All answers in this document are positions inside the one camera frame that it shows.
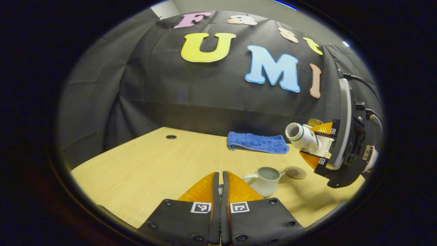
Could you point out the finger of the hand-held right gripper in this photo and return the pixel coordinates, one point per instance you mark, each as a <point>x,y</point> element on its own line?
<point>334,128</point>
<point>322,165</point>

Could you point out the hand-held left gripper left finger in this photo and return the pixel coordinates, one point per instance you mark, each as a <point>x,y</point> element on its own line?
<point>216,205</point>

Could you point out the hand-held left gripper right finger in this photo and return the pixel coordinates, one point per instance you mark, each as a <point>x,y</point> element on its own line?
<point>225,205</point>

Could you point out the round cork coaster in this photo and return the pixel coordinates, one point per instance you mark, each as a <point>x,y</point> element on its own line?
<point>295,172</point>

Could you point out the white water bottle green label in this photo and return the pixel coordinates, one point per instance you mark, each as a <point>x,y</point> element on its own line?
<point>305,138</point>

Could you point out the white teacup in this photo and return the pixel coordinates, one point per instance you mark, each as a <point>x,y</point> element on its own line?
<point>264,188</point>

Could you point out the blue towel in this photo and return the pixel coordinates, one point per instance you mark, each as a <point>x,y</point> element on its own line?
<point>257,142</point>

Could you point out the black backdrop cloth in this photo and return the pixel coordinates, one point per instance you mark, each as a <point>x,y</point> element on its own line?
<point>164,99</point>

